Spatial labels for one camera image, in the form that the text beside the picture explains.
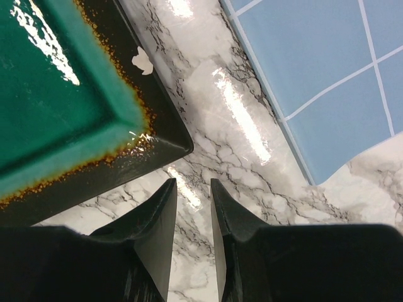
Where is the black teal square plate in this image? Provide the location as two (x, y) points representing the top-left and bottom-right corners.
(1, 1), (193, 227)

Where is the blue grid placemat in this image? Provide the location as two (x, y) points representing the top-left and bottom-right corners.
(222, 1), (402, 185)

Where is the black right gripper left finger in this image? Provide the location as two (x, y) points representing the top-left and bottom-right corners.
(1, 178), (177, 301)

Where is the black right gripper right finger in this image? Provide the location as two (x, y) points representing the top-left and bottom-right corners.
(210, 179), (402, 301)

